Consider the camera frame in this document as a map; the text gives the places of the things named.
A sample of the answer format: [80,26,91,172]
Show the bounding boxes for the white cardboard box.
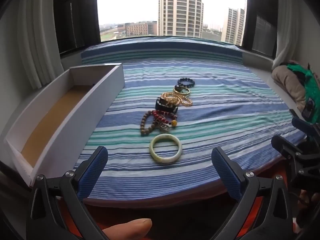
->
[4,64,125,188]

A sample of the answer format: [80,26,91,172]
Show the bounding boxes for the low brown building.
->
[124,22,158,37]

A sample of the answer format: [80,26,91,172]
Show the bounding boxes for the beige pillow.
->
[271,64,308,110]

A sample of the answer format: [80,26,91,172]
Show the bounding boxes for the tall round tower building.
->
[158,0,204,38]

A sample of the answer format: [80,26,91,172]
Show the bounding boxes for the slim beige tower building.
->
[221,7,245,44]

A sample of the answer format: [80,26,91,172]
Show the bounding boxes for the black wristwatch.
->
[155,96,179,114]

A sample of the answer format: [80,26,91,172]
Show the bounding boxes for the gold bead necklace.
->
[160,92,193,107]

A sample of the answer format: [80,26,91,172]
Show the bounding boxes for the black framed window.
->
[54,0,279,58]

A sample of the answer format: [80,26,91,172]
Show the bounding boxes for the person's left hand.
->
[101,218,153,240]

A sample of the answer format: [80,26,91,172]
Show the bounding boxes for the red bead bracelet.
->
[152,109,178,128]

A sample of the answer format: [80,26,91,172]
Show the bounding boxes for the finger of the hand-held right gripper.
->
[289,109,320,143]
[271,135,311,166]

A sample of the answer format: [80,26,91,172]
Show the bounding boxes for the dark blue bead bracelet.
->
[177,77,195,88]

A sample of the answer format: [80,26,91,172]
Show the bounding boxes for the blue green striped cloth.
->
[72,36,307,209]

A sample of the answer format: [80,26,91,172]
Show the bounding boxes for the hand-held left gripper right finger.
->
[211,147,294,240]

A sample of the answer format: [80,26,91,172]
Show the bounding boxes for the person's right hand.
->
[296,190,315,208]

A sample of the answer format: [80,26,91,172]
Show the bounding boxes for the green and beige bag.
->
[286,61,320,123]

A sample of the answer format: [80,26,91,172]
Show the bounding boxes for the black and gold bangle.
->
[174,85,191,95]

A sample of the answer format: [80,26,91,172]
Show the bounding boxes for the white curtain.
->
[271,0,308,68]
[15,0,65,89]

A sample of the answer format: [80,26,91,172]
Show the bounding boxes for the pale green jade bangle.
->
[149,134,181,162]

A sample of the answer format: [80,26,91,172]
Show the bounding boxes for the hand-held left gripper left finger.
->
[26,145,109,240]

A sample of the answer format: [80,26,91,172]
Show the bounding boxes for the brown wooden bead bracelet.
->
[140,109,160,137]

